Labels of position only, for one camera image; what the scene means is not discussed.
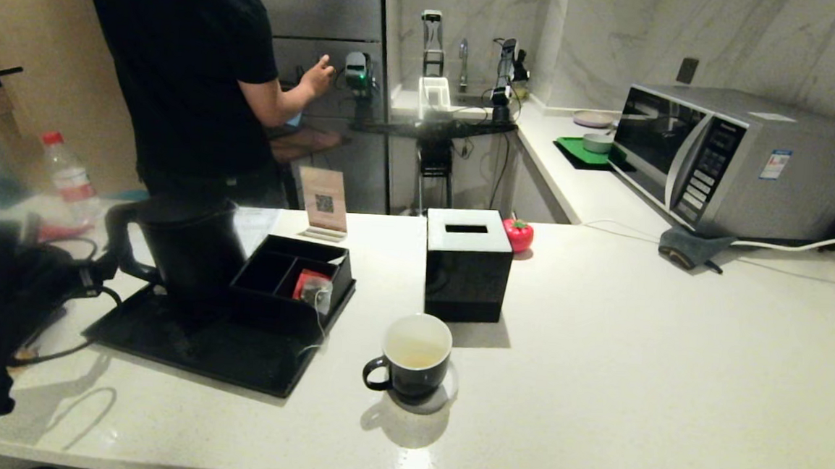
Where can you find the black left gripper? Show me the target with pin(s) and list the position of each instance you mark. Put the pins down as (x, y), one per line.
(63, 274)

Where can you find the black electric kettle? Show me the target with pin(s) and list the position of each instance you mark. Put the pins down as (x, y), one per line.
(195, 257)

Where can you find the black background robot arm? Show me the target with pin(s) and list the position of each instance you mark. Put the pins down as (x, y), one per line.
(503, 76)

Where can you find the pink flat item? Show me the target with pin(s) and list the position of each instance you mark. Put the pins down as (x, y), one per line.
(66, 231)

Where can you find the plastic bottle red cap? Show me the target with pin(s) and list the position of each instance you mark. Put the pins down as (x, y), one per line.
(69, 178)

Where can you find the black serving tray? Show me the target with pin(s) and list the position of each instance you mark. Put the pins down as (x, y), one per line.
(235, 365)

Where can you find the black compartment organizer box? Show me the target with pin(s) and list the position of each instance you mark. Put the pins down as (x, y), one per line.
(269, 291)

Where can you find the person in black shirt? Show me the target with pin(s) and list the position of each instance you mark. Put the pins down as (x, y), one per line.
(181, 68)

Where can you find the brown QR code sign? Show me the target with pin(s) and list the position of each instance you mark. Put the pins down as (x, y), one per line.
(324, 198)

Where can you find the brown wooden table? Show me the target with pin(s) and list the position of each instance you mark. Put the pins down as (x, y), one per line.
(307, 143)

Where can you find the grey device with green light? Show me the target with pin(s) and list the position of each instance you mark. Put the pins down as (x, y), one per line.
(357, 71)

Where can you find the black mug white inside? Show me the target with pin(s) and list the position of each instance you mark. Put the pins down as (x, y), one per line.
(416, 379)

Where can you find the black stool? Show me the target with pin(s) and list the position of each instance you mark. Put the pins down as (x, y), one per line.
(435, 164)

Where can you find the grey steel refrigerator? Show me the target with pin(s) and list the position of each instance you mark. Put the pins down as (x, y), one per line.
(330, 4)

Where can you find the black tissue box white lid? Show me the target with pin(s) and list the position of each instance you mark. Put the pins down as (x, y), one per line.
(465, 281)

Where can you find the white dish rack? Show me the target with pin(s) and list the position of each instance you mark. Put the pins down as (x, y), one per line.
(433, 96)

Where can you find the chrome metal stand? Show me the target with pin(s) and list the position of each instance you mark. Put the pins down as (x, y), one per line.
(432, 41)

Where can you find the chrome faucet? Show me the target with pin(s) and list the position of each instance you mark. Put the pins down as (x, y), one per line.
(463, 60)

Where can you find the red tomato-shaped timer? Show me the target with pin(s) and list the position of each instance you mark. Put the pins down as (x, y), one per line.
(518, 235)

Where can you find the green tray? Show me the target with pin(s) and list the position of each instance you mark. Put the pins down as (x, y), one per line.
(573, 151)

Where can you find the small grey bowl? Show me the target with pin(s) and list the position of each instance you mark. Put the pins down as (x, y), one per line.
(598, 143)

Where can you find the pale pink plate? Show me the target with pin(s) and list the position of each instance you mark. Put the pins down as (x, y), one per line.
(593, 119)

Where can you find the grey oven mitt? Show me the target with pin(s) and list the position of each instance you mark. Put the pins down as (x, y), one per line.
(688, 247)

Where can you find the silver microwave oven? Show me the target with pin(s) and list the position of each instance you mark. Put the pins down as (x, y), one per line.
(783, 177)

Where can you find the dark wall socket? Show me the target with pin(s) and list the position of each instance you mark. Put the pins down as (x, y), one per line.
(686, 70)

